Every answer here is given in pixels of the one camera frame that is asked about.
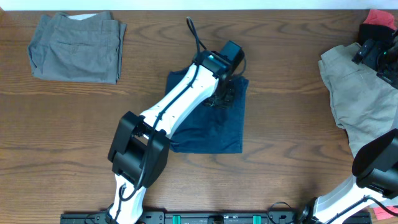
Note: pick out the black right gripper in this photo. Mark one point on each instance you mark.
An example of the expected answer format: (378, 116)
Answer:
(372, 59)

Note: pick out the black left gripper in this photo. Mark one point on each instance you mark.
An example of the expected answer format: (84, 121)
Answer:
(227, 104)

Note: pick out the blue shorts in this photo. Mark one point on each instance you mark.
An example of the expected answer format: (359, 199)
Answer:
(208, 130)

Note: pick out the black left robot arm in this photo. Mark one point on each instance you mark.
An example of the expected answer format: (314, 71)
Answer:
(140, 146)

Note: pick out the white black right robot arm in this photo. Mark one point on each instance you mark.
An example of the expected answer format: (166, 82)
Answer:
(373, 180)

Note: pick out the black garment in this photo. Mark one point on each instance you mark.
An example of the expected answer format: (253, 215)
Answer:
(376, 33)

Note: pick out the red garment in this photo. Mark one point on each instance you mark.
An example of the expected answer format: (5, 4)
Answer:
(381, 18)

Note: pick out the light grey shorts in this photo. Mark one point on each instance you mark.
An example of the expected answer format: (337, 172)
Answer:
(361, 103)

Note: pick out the folded grey shorts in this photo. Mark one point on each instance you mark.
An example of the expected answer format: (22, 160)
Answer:
(84, 48)

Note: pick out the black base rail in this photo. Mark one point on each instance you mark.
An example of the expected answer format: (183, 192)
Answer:
(202, 218)

